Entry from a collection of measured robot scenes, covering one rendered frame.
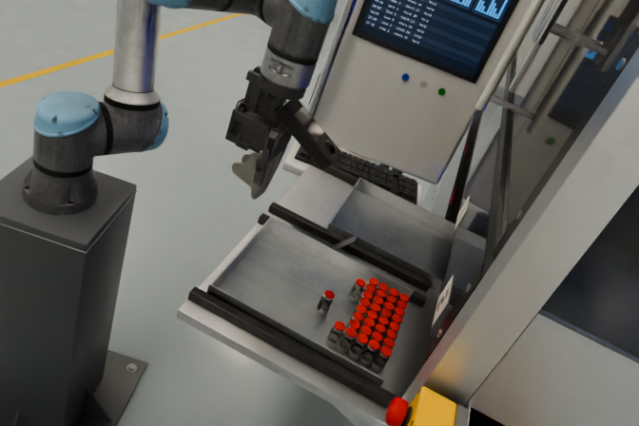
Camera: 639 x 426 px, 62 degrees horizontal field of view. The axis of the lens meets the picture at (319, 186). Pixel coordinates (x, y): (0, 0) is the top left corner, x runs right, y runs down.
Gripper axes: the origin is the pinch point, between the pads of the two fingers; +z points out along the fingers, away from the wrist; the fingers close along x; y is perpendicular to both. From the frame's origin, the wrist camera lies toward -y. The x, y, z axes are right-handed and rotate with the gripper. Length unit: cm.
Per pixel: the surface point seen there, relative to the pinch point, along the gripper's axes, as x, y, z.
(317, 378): 9.6, -22.0, 21.5
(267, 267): -8.8, -3.8, 21.3
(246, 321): 7.9, -7.1, 19.5
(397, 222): -47, -24, 21
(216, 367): -49, 9, 110
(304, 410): -52, -26, 109
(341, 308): -8.3, -20.6, 21.3
